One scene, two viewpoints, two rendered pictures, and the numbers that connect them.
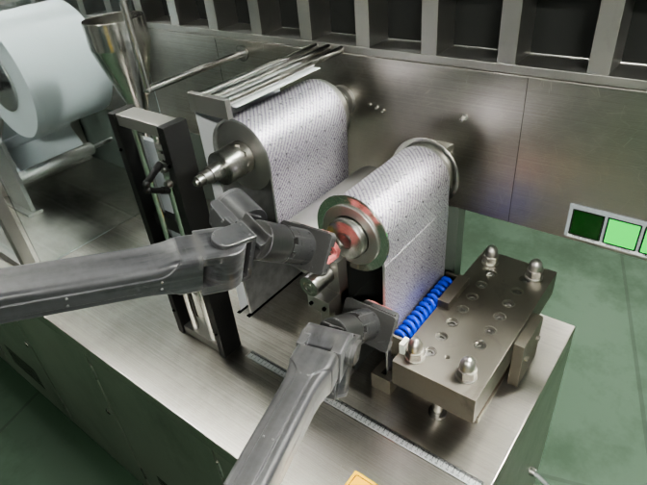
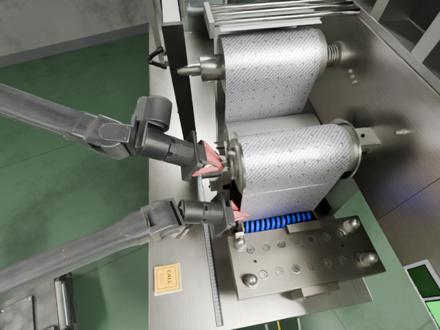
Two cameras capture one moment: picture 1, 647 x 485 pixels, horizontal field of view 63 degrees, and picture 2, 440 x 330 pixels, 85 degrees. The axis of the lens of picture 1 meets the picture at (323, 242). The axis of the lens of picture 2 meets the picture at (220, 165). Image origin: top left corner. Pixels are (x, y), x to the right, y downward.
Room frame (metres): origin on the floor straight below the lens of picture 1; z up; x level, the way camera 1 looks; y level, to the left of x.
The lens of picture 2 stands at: (0.48, -0.22, 1.71)
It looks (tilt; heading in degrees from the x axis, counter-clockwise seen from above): 56 degrees down; 40
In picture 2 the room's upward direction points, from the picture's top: straight up
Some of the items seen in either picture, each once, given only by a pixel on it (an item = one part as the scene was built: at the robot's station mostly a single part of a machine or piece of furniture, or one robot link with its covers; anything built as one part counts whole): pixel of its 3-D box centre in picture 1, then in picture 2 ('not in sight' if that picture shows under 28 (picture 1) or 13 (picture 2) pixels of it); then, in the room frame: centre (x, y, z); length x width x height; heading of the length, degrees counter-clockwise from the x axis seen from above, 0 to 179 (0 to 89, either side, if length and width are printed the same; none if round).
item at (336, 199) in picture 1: (351, 234); (237, 162); (0.75, -0.05, 1.25); 0.15 x 0.01 x 0.15; 49
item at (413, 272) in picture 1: (417, 272); (281, 203); (0.80, -0.17, 1.11); 0.23 x 0.01 x 0.18; 139
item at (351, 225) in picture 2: (491, 253); (353, 223); (0.90, -0.36, 1.05); 0.04 x 0.04 x 0.04
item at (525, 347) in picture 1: (526, 350); (313, 292); (0.70, -0.37, 0.96); 0.10 x 0.03 x 0.11; 139
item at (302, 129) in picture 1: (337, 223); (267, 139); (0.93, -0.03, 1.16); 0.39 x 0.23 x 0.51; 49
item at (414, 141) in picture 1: (425, 172); (339, 148); (0.94, -0.22, 1.25); 0.15 x 0.01 x 0.15; 49
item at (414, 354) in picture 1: (415, 347); (240, 243); (0.65, -0.14, 1.05); 0.04 x 0.04 x 0.04
